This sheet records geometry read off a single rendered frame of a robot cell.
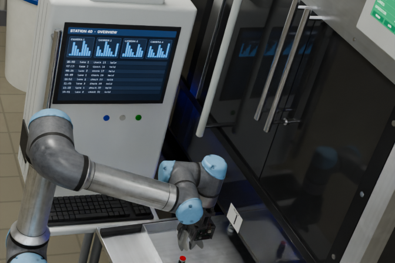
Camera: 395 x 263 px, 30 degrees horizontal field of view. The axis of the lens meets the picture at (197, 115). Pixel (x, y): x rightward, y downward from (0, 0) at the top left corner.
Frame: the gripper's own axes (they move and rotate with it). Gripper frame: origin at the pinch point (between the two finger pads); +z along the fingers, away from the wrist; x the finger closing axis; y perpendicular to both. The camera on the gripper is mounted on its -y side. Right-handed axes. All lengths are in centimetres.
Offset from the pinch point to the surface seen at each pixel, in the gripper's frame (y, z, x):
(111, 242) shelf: -15.1, 9.9, -17.9
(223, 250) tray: -4.1, 9.5, 18.4
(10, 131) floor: -198, 97, 0
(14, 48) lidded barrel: -245, 70, 10
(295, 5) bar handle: -3, -83, 13
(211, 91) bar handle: -29, -39, 12
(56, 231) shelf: -31.4, 17.9, -30.9
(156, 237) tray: -14.3, 9.6, -2.3
